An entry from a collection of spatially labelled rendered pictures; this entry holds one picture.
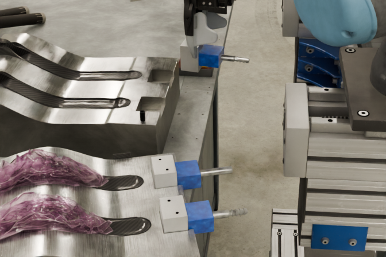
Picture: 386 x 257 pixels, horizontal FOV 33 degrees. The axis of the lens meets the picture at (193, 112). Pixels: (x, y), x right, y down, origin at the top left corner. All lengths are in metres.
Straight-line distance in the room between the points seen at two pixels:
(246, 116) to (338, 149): 1.88
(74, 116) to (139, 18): 0.64
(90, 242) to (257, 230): 1.36
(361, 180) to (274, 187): 1.45
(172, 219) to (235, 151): 1.68
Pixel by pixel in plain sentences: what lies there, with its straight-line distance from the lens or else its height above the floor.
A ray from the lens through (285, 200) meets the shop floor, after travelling 2.40.
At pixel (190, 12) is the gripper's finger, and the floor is 1.04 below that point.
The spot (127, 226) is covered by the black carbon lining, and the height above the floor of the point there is 0.85.
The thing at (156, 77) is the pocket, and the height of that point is 0.87.
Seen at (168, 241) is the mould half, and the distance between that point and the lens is 0.97.
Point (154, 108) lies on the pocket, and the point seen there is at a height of 0.87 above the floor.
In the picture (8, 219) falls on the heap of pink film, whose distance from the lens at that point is 0.98.
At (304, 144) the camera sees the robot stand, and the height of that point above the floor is 0.96.
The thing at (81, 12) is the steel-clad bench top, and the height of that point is 0.80.
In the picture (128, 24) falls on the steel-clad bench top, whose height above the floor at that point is 0.80.
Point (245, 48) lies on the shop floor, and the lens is 3.43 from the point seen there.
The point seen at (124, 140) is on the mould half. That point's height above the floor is 0.85.
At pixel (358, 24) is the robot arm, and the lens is 0.80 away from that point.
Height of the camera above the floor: 1.51
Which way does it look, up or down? 32 degrees down
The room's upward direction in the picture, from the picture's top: 2 degrees counter-clockwise
